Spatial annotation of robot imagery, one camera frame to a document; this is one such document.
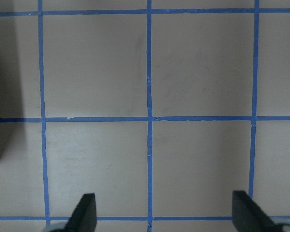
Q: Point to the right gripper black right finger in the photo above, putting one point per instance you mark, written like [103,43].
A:
[247,216]

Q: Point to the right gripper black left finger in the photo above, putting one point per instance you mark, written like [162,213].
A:
[84,217]

